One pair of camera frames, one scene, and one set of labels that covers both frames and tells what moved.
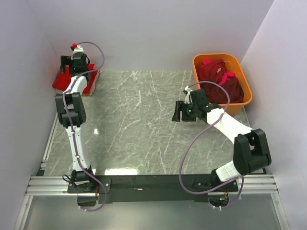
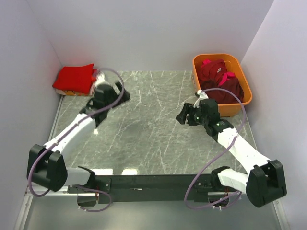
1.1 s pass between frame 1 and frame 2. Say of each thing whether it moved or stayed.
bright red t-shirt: stayed
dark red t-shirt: stayed
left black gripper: moved
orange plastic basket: stayed
